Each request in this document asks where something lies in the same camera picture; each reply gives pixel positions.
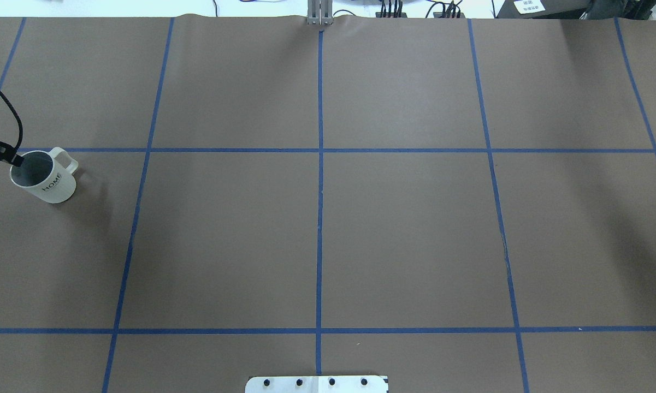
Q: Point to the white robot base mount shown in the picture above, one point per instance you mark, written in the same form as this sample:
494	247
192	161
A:
341	383

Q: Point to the black terminal strip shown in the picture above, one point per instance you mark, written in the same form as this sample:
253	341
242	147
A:
391	9

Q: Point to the white HOME mug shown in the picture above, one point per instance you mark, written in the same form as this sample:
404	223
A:
47	175

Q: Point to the aluminium frame post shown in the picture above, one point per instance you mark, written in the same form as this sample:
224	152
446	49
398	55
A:
320	12

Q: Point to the black printer device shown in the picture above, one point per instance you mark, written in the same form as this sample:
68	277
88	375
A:
574	10

